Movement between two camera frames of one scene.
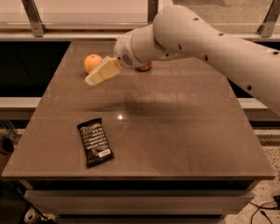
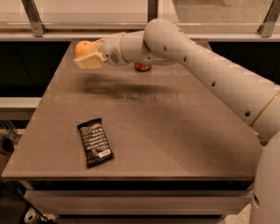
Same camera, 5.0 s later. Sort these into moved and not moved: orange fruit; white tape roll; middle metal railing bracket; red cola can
Moved: orange fruit
Not moved: red cola can; white tape roll; middle metal railing bracket
